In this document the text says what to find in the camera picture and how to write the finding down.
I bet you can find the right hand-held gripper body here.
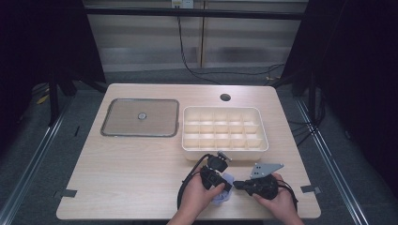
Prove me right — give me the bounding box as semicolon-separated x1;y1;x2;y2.
246;162;285;202

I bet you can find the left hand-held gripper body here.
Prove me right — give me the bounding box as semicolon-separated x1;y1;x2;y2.
199;150;234;191

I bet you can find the light purple sock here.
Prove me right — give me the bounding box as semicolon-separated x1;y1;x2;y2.
211;171;236;206

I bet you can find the white divided storage box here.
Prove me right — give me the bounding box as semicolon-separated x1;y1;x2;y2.
181;105;269;162

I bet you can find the person's right hand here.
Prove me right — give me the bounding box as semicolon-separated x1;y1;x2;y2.
252;172;299;220

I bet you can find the person's left hand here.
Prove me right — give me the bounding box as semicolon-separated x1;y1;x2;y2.
177;167;226;220

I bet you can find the grey tape piece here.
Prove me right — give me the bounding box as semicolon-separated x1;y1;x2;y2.
299;185;322;195
53;188;78;200

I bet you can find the clear lid with grey rim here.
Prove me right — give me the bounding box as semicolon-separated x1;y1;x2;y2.
99;97;180;138

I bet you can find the black curtain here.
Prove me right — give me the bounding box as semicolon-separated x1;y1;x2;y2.
0;0;107;158
280;0;398;201

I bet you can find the black horizontal bar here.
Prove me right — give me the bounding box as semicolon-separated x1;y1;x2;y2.
84;7;306;22

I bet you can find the black metal stand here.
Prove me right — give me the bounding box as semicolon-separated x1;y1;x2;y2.
46;69;109;128

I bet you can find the yellow floor item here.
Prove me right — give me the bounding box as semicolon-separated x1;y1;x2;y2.
36;88;51;106

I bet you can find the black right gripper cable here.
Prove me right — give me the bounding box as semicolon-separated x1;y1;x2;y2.
276;178;299;212

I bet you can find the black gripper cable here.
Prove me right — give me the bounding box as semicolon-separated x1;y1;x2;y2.
176;153;214;211
276;178;299;212

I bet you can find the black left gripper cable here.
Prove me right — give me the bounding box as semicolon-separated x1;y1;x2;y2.
176;153;214;211

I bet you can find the metal floor rail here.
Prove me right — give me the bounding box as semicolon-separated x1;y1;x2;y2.
0;95;74;225
294;97;372;225

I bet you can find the bundle of black floor cables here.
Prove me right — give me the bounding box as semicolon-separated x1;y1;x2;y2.
286;85;327;148

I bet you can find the black wall socket cable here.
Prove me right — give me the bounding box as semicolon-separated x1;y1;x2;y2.
176;15;286;86

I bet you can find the white wall socket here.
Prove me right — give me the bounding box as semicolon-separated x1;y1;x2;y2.
171;0;195;9

